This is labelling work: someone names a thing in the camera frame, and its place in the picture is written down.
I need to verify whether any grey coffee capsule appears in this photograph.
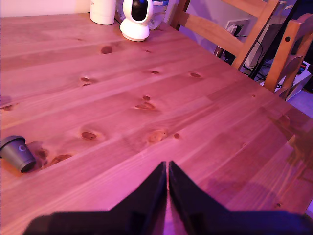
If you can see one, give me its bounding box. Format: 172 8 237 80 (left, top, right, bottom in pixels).
0 135 37 174

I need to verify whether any white box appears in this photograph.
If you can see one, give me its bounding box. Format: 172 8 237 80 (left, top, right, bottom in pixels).
259 70 313 101

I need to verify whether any wooden chair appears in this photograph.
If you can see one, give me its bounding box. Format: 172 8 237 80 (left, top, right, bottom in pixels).
170 0 281 71
263 13 313 101

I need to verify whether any black metal pole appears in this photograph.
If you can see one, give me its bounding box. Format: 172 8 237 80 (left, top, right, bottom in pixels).
248 0 304 79

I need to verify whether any white insulated bottle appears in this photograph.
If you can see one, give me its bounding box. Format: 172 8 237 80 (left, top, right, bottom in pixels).
89 0 117 26

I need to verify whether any black cable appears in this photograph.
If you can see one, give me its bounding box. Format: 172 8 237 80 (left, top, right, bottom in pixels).
234 35 267 82

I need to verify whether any small white round camera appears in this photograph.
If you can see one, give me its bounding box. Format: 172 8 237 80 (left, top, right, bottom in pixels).
119 0 155 42

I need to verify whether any white wall socket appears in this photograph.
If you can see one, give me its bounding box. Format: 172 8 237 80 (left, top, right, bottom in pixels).
224 19 251 38

